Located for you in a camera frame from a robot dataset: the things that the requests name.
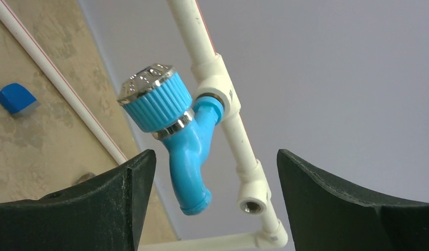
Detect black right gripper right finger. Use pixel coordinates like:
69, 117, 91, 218
277, 149, 429, 250

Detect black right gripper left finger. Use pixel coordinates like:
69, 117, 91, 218
0, 150, 156, 250

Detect blue water faucet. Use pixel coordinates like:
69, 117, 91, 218
118, 64, 224, 215

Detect blue rectangular box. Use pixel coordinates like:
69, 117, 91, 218
0, 83, 40, 118

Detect white PVC pipe frame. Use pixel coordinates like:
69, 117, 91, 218
0, 1, 288, 250

